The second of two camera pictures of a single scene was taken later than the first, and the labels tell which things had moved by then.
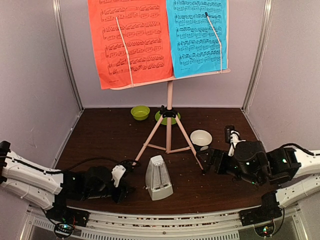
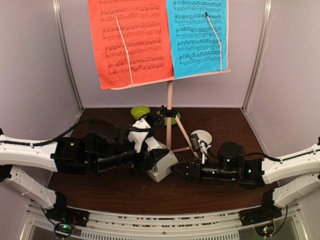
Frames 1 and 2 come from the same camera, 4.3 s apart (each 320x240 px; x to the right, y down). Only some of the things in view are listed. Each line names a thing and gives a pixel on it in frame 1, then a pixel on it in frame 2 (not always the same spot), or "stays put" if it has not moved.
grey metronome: x=157 y=178 → x=162 y=167
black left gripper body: x=116 y=197 → x=142 y=165
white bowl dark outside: x=201 y=138 stays put
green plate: x=173 y=120 stays put
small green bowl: x=140 y=112 stays put
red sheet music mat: x=145 y=24 stays put
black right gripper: x=219 y=156 → x=194 y=171
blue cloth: x=195 y=48 stays put
